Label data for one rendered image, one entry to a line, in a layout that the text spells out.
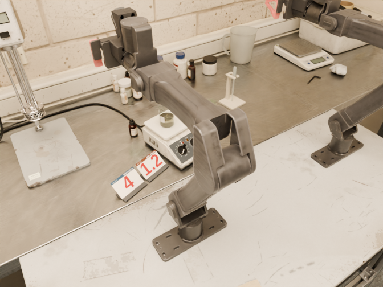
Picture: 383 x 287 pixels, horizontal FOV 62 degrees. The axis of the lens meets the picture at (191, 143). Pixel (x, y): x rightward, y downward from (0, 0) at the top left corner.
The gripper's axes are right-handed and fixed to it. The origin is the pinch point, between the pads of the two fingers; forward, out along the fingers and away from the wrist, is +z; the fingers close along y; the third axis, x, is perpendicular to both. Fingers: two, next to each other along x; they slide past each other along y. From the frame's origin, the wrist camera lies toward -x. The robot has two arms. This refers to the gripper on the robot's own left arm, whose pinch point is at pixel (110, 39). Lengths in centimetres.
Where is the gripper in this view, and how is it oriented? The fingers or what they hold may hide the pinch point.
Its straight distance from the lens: 90.2
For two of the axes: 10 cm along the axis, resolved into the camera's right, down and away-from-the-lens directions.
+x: 0.1, 7.6, 6.5
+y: -8.4, 3.6, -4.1
